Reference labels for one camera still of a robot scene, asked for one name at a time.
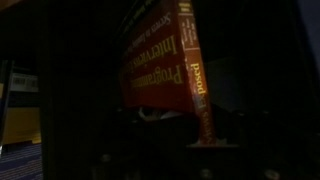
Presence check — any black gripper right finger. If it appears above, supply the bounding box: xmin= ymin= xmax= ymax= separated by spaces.
xmin=211 ymin=103 xmax=320 ymax=180

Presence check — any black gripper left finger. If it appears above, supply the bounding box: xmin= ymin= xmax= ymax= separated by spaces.
xmin=89 ymin=109 xmax=201 ymax=180

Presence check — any orange red programming book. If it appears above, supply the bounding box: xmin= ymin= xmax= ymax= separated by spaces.
xmin=118 ymin=0 xmax=218 ymax=147

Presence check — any yellow black cover book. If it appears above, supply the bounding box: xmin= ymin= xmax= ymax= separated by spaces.
xmin=0 ymin=71 xmax=42 ymax=145

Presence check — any black bookshelf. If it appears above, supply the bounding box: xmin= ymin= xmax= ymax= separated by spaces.
xmin=0 ymin=0 xmax=320 ymax=180

